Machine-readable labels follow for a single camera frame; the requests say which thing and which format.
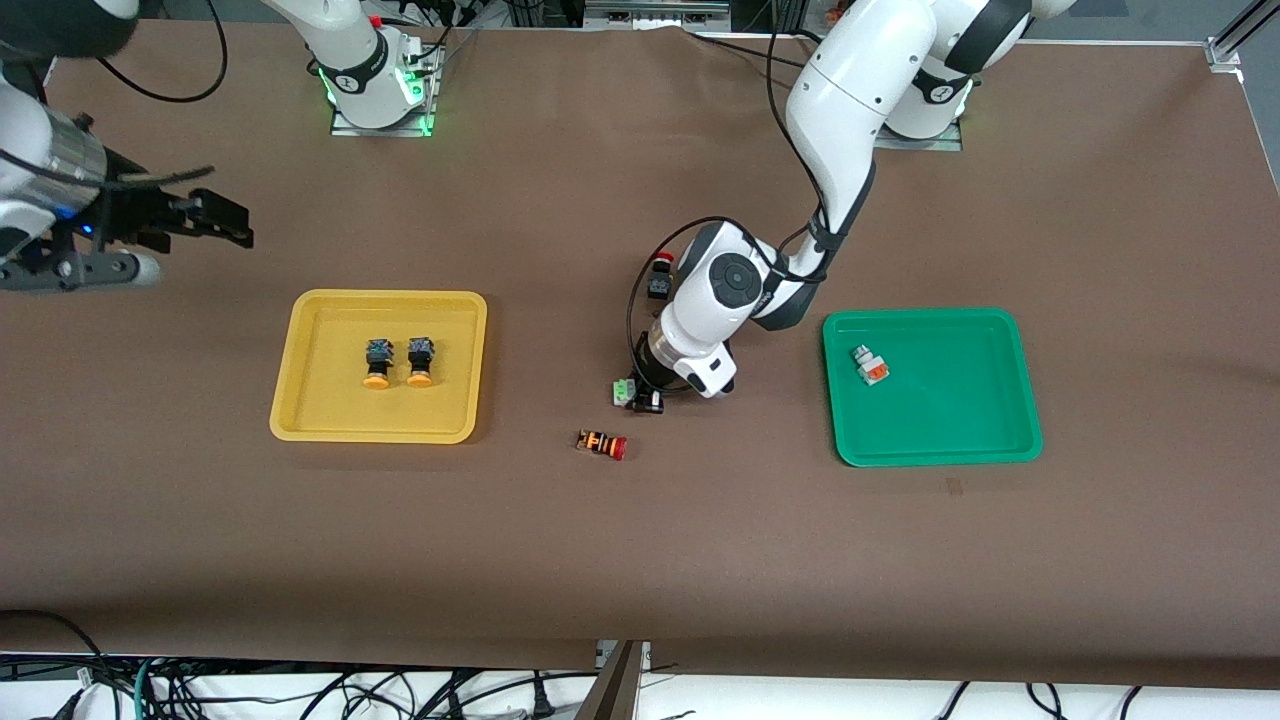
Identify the brown table cover sheet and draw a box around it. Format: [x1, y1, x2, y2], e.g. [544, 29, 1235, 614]
[0, 20, 1280, 691]

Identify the yellow plastic tray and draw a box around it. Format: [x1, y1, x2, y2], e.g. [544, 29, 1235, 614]
[269, 289, 489, 445]

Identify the table support beam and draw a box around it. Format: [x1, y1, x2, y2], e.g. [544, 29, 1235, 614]
[575, 640, 651, 720]

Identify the green plastic tray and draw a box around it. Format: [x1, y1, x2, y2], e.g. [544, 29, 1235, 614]
[822, 308, 1044, 468]

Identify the black right arm cable loop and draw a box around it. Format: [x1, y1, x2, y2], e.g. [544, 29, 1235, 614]
[95, 0, 229, 103]

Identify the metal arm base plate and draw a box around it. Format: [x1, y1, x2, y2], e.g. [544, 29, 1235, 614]
[330, 40, 441, 138]
[870, 118, 966, 153]

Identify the black base cable bundle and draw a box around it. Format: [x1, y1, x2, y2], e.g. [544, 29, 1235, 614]
[385, 0, 481, 76]

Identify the black base power cable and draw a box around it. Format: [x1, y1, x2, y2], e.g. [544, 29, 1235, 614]
[685, 28, 816, 63]

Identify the black floor cable tangle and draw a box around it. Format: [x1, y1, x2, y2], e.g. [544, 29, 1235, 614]
[150, 665, 561, 720]

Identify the black floor cable arc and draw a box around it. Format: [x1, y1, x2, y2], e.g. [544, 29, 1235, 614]
[0, 608, 106, 691]

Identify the aluminium frame profile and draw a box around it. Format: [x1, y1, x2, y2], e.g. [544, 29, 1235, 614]
[1205, 0, 1280, 73]

